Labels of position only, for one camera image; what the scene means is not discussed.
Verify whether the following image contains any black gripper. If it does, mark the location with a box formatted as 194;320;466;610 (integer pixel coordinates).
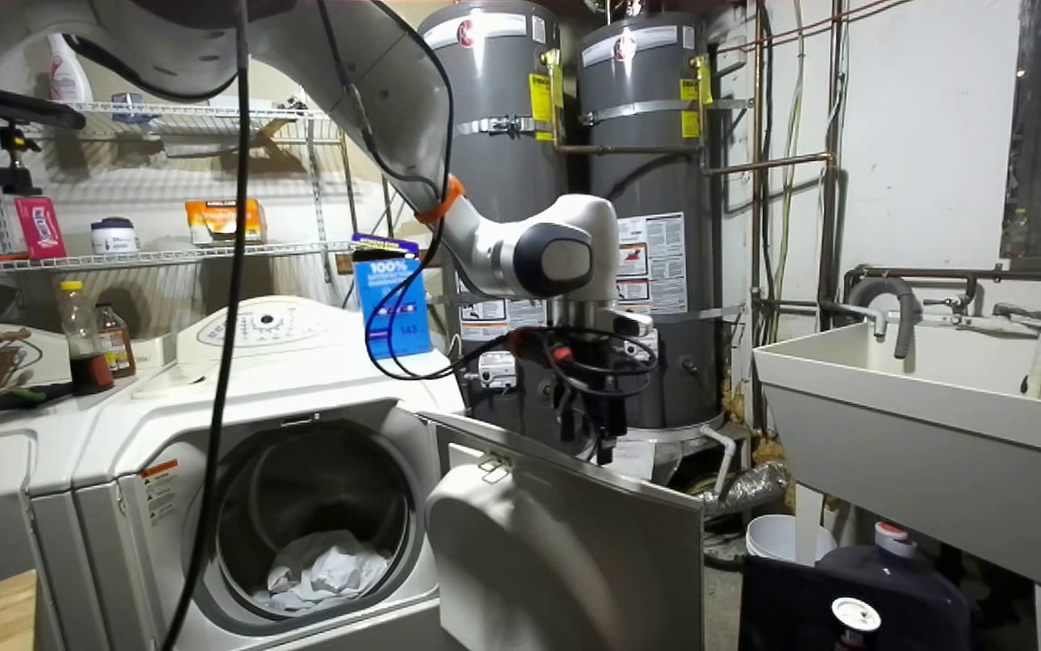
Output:
541;311;657;465

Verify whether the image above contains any white washing machine door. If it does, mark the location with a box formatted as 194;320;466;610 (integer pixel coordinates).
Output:
424;411;704;651

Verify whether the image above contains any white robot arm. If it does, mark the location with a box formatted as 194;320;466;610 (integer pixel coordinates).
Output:
0;0;628;462

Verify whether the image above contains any white front-load washing machine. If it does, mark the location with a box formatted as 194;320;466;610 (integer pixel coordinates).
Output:
29;297;463;651

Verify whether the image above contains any left grey water heater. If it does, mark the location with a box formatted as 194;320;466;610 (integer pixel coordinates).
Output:
419;0;564;440

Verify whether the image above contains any grey water heater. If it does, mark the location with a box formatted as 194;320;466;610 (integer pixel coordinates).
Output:
419;0;564;440
578;11;718;428

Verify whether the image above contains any white bucket on floor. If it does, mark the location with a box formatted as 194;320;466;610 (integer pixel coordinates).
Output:
746;515;836;569

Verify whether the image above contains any right grey water heater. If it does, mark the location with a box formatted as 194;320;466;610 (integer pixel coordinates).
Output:
578;11;718;428

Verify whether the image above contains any blue detergent box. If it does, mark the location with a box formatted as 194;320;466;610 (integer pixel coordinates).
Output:
352;239;433;362

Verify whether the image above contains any white laundry in drum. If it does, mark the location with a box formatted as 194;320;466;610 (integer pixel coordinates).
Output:
253;527;391;615

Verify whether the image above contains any dark jug with white cap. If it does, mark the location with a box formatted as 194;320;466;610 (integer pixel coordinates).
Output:
813;522;972;651

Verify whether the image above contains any white utility sink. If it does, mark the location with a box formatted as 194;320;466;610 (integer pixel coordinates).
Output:
754;321;1041;587

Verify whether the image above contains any orange package on shelf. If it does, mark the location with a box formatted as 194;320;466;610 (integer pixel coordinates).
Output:
185;198;266;244

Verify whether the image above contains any metal sink faucet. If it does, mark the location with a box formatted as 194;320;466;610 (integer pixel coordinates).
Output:
842;265;1041;358

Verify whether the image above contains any dark liquid plastic bottle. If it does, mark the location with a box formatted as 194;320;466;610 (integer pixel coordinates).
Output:
62;280;112;389

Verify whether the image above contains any white jar with dark lid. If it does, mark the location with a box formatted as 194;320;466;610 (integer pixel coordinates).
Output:
91;218;136;252

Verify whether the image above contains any pink tag on shelf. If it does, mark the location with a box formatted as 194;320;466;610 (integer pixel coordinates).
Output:
15;195;65;259

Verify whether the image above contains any white spray bottle on shelf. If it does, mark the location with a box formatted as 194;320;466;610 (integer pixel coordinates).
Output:
45;33;95;110

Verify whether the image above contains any white wire shelf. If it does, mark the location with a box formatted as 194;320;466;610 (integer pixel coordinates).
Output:
0;100;352;282

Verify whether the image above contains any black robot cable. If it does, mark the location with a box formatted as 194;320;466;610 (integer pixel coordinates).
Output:
156;0;253;651

